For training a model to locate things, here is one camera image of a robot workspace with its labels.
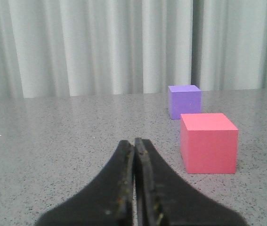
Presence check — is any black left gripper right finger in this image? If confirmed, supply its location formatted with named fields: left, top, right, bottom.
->
left=135, top=138, right=247, bottom=226

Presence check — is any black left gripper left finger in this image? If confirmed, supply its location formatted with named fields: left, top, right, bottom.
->
left=36, top=140, right=135, bottom=226

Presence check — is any pink foam cube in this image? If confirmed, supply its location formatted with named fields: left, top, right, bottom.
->
left=180, top=113, right=238, bottom=174

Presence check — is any purple foam cube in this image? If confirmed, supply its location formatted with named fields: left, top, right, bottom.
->
left=168, top=85, right=202, bottom=120

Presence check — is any grey-green pleated curtain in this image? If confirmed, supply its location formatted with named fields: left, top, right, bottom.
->
left=0, top=0, right=267, bottom=98

